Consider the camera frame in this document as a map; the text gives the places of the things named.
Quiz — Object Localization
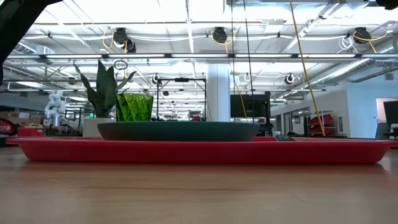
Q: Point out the teal round plate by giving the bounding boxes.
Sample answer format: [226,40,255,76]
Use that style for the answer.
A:
[96,121,261,142]

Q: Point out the red plastic tray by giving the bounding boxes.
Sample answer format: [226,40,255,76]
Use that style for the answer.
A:
[5,136,398,165]

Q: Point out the green textured glass cup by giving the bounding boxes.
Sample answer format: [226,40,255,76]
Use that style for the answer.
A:
[115,93,154,123]

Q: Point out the black spoon with teal handle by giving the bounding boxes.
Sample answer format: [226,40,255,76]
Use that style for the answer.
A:
[274,133,297,142]

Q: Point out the white round column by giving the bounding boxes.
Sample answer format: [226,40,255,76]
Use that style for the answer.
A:
[206,63,231,123]

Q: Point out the long ceiling light bar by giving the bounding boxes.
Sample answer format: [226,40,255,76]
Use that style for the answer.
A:
[6,54,398,60]

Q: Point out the green snake plant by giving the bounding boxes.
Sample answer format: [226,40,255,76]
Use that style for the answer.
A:
[73,60,137,119]

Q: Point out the white plant pot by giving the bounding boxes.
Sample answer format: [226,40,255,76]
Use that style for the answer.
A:
[82,117,116,138]

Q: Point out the red storage bins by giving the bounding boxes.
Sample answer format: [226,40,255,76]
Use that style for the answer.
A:
[307,113,336,136]

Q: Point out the red flat box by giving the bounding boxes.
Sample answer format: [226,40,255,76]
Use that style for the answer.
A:
[17,128,46,138]

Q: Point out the brown cardboard boxes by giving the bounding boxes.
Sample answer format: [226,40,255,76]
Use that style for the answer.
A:
[0,111,43,127]

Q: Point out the black metal frame rig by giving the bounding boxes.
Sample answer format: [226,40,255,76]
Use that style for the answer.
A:
[155,78,208,122]

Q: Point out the thin yellow hanging cable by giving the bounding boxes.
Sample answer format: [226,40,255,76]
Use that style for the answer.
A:
[228,58,251,124]

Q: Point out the black wall monitor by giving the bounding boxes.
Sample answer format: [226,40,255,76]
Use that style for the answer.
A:
[229,94,271,119]

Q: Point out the black hanging cable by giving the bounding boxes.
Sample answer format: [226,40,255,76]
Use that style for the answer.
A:
[242,0,255,124]
[230,0,236,95]

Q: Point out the black ceiling cable reel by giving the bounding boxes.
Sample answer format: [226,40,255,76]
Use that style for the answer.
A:
[211,27,229,45]
[353,27,373,45]
[111,27,137,55]

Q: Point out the hanging black cable ring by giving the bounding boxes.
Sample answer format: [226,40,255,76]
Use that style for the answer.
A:
[113,59,129,72]

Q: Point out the thick yellow hanging cable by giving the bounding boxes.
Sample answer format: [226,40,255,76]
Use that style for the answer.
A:
[289,0,326,137]

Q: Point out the red object with black ring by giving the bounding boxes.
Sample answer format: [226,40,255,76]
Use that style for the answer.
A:
[0,118,16,136]

